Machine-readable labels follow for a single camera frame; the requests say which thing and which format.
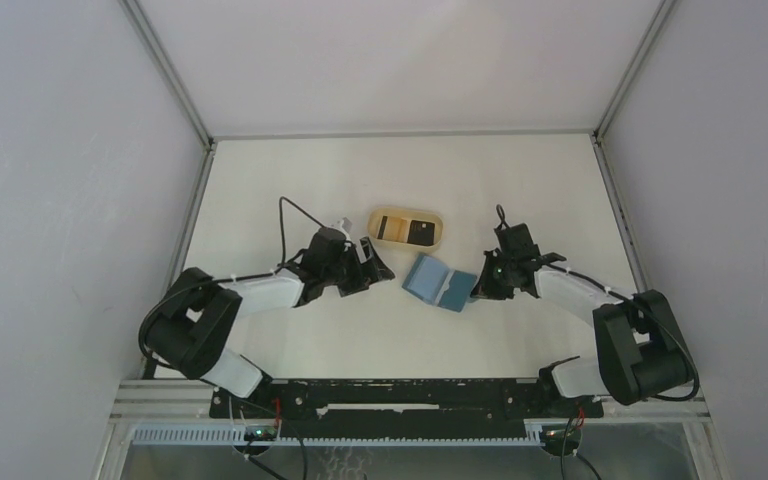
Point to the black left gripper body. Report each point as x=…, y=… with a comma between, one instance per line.
x=345, y=272

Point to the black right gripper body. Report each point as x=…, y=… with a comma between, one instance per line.
x=495, y=281

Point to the blue leather card holder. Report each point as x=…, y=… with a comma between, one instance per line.
x=434, y=283

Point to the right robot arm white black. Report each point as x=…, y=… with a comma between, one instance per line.
x=640, y=352

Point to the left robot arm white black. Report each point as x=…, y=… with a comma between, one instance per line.
x=189, y=328

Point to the black VIP card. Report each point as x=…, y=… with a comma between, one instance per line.
x=421, y=233

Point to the beige oval plastic tray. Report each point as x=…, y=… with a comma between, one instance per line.
x=408, y=214

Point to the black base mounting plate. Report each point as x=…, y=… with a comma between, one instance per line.
x=512, y=397

